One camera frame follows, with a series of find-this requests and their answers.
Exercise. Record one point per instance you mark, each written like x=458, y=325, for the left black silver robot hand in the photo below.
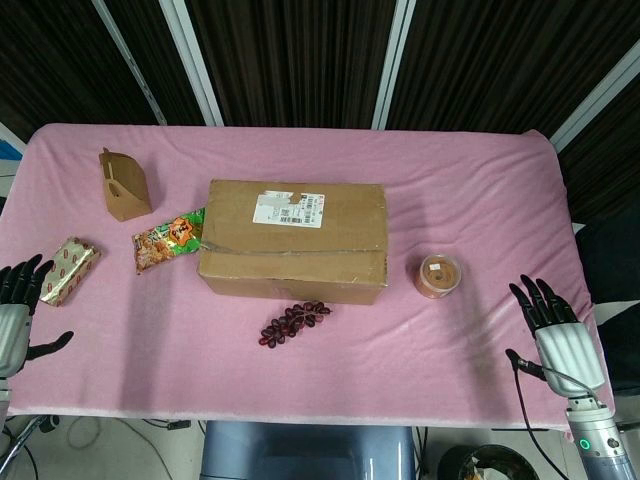
x=14, y=335

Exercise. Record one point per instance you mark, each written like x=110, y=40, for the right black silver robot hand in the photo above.
x=570, y=355

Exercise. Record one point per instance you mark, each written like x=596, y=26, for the large cardboard box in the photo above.
x=295, y=245

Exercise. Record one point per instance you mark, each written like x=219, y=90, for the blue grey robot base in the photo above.
x=300, y=450

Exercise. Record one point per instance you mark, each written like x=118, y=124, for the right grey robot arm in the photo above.
x=600, y=450

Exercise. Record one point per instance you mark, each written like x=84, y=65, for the gold foil wrapped packet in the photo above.
x=67, y=270

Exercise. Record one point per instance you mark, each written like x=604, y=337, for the chrome stand leg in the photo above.
x=20, y=445

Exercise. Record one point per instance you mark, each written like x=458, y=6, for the black waste bin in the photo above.
x=480, y=465

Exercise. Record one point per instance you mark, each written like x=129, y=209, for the round orange lidded cup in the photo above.
x=439, y=275

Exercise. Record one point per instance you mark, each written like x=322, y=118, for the green orange snack packet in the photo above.
x=160, y=240

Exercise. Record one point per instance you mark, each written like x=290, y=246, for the kraft paper takeaway box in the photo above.
x=127, y=195

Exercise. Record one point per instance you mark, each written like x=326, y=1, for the blue white box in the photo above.
x=7, y=150

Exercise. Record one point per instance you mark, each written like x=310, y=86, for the pink table cloth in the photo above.
x=350, y=370

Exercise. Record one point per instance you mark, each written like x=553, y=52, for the dark red grape bunch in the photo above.
x=287, y=322

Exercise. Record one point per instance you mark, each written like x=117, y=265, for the thin white frame post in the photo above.
x=130, y=62

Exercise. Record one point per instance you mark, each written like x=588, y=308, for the wide white frame post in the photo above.
x=192, y=62

